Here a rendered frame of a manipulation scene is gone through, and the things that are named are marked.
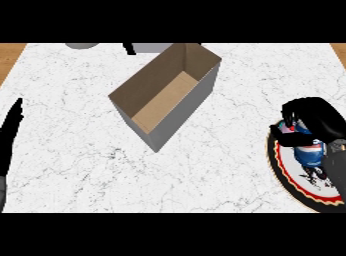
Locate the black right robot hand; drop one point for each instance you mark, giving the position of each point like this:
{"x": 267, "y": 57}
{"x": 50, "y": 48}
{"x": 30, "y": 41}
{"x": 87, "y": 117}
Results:
{"x": 318, "y": 120}

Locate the blue can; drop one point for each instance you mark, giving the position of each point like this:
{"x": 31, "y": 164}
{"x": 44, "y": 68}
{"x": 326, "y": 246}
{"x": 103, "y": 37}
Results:
{"x": 309, "y": 154}

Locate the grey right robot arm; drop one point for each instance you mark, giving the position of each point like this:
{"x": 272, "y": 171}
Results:
{"x": 344, "y": 173}

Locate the black red white plate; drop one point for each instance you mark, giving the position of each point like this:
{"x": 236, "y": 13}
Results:
{"x": 298, "y": 173}

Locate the open cardboard box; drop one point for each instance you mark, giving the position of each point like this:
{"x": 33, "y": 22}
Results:
{"x": 167, "y": 96}

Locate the grey round object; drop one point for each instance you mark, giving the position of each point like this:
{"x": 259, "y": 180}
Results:
{"x": 81, "y": 45}

